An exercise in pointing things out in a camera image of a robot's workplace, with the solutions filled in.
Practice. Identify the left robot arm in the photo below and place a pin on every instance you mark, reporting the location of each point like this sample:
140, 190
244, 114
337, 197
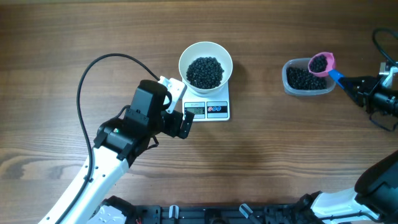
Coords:
119, 141

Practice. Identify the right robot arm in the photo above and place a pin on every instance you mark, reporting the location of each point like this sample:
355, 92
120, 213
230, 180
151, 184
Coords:
374, 196

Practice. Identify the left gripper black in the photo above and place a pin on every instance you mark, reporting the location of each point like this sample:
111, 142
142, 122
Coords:
179, 125

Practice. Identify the black beans in bowl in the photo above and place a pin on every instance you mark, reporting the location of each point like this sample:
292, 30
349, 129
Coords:
205, 73

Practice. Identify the clear plastic container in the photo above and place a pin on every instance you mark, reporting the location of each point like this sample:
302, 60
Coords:
303, 63

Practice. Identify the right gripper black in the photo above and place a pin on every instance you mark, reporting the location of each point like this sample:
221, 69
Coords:
365, 93

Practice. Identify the white bowl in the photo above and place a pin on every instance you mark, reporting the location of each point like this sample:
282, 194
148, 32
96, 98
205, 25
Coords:
205, 49

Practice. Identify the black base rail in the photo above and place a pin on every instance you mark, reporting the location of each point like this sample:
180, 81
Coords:
214, 214

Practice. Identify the pink scoop with blue handle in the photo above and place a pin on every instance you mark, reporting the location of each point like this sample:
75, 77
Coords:
329, 67

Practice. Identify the black beans in scoop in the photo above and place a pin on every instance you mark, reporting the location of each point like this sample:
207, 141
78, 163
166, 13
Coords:
318, 64

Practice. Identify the white digital kitchen scale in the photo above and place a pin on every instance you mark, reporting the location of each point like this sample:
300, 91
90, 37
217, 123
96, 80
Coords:
212, 106

